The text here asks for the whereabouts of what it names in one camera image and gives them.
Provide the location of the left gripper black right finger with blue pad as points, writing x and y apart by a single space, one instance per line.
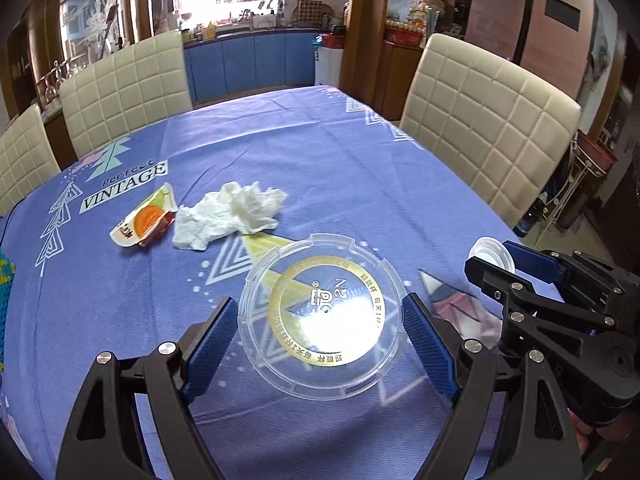
515 400

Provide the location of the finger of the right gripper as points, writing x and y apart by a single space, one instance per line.
536 264
517 296

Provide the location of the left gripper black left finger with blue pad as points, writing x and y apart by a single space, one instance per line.
132 414

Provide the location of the white bottle cap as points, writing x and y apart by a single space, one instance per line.
491 250

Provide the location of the orange white small wrapper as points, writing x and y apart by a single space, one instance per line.
149 220

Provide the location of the white tissue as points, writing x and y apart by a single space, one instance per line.
235 208

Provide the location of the person's hand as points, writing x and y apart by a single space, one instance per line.
616 431

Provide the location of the cream chair right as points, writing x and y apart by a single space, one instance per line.
500 128

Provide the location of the cream chair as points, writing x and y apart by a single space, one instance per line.
26 159
137 86
500 128

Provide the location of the blue beaded tissue box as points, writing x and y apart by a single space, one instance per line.
7 272

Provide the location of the blue printed tablecloth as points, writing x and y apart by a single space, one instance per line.
345 171

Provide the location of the brown refrigerator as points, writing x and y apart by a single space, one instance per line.
549 38

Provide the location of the white bin red basket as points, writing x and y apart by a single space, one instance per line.
328 57

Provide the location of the wooden shelf with goods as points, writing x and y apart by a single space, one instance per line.
406 27

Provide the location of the cream chair far left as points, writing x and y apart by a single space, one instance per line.
26 159

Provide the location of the cream chair middle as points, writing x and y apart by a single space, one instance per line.
137 86

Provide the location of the blue kitchen cabinet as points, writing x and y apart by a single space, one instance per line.
249 62

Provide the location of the wooden glass display cabinet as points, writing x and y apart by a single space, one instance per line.
37 35

